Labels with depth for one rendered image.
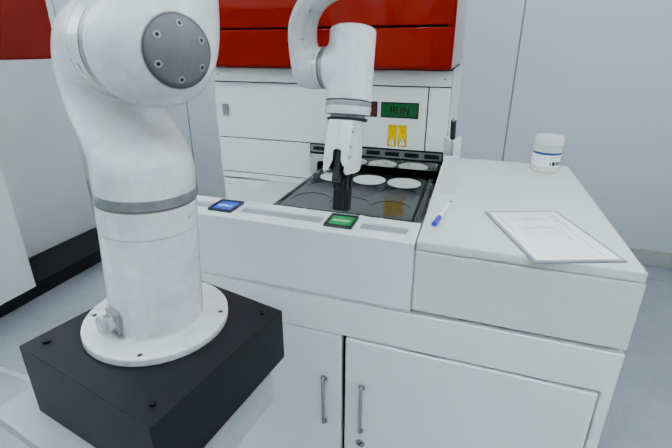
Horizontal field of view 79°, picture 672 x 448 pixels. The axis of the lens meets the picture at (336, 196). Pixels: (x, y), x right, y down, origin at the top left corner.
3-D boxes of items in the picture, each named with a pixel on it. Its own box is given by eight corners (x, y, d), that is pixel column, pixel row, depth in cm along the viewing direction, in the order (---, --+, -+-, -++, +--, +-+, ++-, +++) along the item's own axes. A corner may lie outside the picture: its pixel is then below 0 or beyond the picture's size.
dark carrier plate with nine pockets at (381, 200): (323, 170, 136) (323, 168, 136) (427, 180, 126) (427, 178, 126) (278, 206, 106) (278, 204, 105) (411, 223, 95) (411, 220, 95)
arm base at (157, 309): (126, 392, 45) (105, 242, 39) (56, 322, 56) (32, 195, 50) (255, 315, 60) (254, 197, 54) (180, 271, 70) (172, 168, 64)
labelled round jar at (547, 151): (528, 165, 116) (534, 132, 113) (555, 167, 114) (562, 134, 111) (531, 172, 110) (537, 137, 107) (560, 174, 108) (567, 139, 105)
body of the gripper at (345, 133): (337, 114, 81) (333, 169, 83) (319, 110, 72) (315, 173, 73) (373, 115, 79) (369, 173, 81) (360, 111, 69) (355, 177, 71)
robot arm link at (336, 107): (334, 103, 81) (334, 118, 81) (319, 98, 72) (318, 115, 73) (376, 104, 78) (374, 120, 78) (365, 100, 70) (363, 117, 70)
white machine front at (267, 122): (226, 174, 158) (216, 66, 144) (441, 197, 133) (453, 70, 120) (222, 176, 155) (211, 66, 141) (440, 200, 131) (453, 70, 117)
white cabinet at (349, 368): (279, 359, 178) (269, 182, 150) (518, 419, 149) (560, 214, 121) (185, 506, 121) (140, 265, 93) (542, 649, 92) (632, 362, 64)
